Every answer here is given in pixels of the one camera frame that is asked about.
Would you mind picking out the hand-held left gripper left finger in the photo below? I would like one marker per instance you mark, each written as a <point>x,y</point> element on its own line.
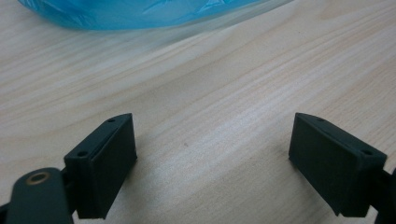
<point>102,168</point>

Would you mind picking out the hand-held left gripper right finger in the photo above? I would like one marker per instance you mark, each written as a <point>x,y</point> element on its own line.
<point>330,165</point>

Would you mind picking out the blue plastic trash bag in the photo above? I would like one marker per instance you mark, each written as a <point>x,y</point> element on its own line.
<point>130,14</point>

